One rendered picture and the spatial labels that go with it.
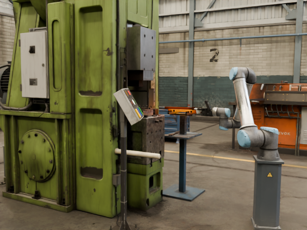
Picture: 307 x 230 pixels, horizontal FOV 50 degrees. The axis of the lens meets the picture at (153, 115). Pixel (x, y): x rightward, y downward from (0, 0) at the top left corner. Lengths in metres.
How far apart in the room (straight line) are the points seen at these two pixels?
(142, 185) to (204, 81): 8.00
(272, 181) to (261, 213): 0.30
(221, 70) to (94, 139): 8.01
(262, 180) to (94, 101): 1.62
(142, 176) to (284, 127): 3.67
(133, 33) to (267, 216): 2.01
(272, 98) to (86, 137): 3.84
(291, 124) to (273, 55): 4.44
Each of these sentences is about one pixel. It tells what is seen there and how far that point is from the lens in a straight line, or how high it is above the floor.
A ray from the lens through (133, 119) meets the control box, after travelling 2.54.
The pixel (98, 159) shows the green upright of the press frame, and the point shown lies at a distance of 3.20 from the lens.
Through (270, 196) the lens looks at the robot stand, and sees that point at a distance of 3.05.
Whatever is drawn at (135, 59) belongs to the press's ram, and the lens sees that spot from 3.13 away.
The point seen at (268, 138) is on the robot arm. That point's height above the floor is 0.79.
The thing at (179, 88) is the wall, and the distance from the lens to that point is 11.30.
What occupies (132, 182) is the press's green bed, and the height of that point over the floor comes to 0.27.
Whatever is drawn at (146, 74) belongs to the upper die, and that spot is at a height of 1.33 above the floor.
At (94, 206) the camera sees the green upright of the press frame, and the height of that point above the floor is 0.08.
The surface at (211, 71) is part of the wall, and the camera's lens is 10.90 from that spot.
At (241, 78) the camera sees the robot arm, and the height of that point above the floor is 1.29.
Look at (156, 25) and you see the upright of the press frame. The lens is 3.72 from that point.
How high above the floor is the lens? 1.25
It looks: 6 degrees down
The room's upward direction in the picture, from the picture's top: straight up
